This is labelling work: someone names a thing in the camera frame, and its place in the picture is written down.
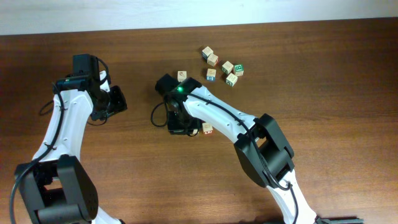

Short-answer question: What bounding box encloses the ice cream picture block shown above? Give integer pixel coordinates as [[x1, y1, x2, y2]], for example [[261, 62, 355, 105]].
[[190, 129, 198, 136]]

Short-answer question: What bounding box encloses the red O letter block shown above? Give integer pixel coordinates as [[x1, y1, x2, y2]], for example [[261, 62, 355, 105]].
[[202, 122, 213, 135]]

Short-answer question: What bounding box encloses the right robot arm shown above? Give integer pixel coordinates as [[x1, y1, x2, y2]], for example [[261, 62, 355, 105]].
[[155, 74, 317, 223]]

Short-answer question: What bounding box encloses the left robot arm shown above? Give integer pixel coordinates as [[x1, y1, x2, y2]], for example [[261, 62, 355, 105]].
[[9, 54, 127, 223]]

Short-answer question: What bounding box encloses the lone block left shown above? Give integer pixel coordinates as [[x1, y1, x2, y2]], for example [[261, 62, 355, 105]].
[[177, 71, 187, 82]]

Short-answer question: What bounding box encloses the blue sided centre block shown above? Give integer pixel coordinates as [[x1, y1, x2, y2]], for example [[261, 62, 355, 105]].
[[206, 68, 216, 82]]

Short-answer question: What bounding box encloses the blue sided block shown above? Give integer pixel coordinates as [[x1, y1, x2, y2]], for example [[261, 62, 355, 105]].
[[201, 46, 214, 60], [206, 68, 216, 82]]

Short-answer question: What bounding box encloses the teal A letter block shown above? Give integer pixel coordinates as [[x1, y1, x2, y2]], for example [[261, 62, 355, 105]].
[[226, 73, 238, 86]]

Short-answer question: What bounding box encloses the red sided top block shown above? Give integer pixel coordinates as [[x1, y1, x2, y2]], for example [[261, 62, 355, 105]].
[[207, 54, 219, 67]]

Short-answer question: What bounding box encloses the green N letter block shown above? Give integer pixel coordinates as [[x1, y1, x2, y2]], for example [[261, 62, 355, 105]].
[[221, 61, 234, 75]]

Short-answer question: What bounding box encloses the blue sided top block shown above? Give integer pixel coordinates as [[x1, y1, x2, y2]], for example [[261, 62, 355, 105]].
[[201, 46, 214, 60]]

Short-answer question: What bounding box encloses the green B letter block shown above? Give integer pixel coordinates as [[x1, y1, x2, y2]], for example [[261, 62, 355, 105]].
[[233, 64, 244, 77]]

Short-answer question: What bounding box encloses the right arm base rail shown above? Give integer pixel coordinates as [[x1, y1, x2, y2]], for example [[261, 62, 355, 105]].
[[315, 217, 364, 224]]

